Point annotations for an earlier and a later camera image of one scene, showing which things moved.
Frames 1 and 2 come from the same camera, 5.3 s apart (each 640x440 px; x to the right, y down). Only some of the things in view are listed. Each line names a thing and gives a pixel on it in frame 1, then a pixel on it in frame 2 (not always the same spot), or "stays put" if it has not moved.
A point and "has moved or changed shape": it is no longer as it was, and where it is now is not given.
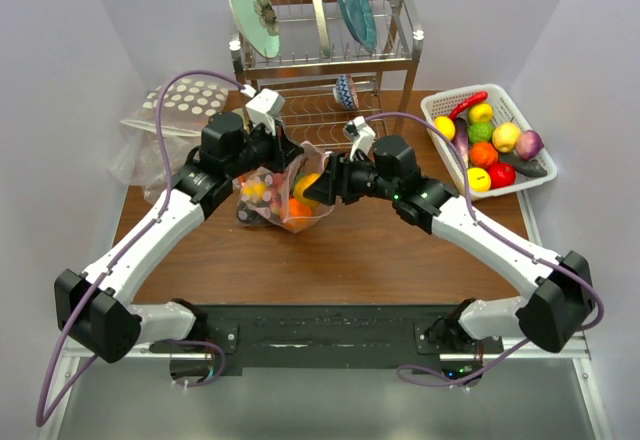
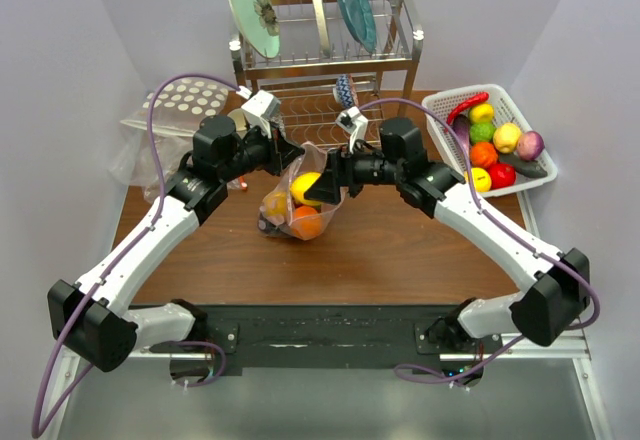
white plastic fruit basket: [451, 157] stays put
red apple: [502, 175] stays put
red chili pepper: [466, 103] stays put
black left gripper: [283, 150] stays put
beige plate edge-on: [320, 8] stays put
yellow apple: [255, 189] to [276, 204]
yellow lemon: [445, 126] has moved or changed shape
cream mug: [240, 112] stays put
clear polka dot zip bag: [278, 199] has moved or changed shape
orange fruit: [299, 213] has moved or changed shape
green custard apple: [480, 132] stays put
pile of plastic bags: [187, 106] stays put
